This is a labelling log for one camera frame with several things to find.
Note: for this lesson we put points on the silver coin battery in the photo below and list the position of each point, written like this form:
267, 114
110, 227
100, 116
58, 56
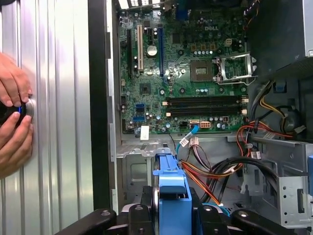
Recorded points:
151, 50

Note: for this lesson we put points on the metal socket cover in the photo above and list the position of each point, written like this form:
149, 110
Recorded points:
248, 67

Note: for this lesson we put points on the person's left hand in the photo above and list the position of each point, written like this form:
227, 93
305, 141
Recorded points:
12, 80

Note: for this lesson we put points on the metal disk bay cage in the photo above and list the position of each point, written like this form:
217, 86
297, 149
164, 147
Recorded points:
137, 171

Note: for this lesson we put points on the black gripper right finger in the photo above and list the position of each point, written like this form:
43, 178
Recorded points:
210, 220

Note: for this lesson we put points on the CPU socket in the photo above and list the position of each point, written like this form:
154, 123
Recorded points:
203, 71

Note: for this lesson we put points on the person's right hand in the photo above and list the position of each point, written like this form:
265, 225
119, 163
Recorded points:
17, 144

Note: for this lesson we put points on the black open PC case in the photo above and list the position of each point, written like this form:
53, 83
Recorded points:
97, 98

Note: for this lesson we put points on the blue expansion slot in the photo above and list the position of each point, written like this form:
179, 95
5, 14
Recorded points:
160, 49

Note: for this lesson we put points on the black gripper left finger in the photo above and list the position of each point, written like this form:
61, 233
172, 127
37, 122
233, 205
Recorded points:
140, 220

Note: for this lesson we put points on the white expansion slot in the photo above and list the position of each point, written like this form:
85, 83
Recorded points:
140, 49

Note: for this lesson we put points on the hard disk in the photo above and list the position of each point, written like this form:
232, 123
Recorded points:
171, 186

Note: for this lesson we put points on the black expansion slot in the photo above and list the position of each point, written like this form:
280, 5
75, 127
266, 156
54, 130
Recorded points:
129, 54

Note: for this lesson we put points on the metal optical drive cage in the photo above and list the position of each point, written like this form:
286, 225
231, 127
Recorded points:
291, 186

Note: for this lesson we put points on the green motherboard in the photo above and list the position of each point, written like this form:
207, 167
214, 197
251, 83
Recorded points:
171, 85

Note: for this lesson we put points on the black RAM slot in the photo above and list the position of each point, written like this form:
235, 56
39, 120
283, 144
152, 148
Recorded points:
207, 99
207, 103
207, 110
207, 115

